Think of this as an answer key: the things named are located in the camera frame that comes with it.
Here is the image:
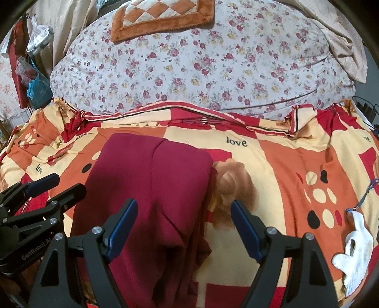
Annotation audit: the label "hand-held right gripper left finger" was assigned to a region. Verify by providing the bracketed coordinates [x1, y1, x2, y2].
[28, 198, 139, 308]

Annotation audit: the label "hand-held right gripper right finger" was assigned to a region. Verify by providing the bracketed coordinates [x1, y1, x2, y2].
[231, 200, 339, 308]

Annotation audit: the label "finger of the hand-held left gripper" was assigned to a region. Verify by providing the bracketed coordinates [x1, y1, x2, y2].
[0, 173, 61, 215]
[12, 183, 87, 231]

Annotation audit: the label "dark red shirt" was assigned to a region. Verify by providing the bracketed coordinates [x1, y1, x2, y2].
[71, 133, 214, 308]

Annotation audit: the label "orange red printed fleece blanket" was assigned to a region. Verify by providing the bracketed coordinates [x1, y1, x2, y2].
[0, 99, 379, 308]

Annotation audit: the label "blue plastic bag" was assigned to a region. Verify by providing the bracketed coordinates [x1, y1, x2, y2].
[27, 72, 53, 108]

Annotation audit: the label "floral fabric cover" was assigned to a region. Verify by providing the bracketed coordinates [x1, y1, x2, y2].
[0, 56, 22, 119]

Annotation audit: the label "white glove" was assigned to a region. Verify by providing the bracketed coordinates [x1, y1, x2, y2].
[332, 211, 374, 297]

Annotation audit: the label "clear plastic bag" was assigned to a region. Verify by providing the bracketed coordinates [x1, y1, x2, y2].
[16, 56, 40, 87]

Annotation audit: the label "red cabinet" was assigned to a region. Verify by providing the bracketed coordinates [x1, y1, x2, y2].
[8, 18, 31, 111]

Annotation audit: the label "silver plastic bag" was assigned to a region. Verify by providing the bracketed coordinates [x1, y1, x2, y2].
[25, 25, 54, 56]

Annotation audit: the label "cream curtain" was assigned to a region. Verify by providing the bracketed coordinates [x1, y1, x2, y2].
[29, 0, 99, 78]

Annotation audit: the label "floral quilt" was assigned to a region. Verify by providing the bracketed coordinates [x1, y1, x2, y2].
[49, 0, 356, 121]

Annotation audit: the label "orange checkered cushion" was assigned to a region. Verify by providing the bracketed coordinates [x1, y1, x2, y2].
[110, 0, 216, 42]

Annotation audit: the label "beige cloth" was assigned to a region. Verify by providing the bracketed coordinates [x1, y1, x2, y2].
[296, 0, 368, 86]

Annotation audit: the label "blue cord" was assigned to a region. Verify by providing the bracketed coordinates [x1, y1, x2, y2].
[346, 178, 379, 214]

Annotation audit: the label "black cables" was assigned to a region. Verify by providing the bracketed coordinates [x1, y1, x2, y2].
[352, 95, 379, 131]

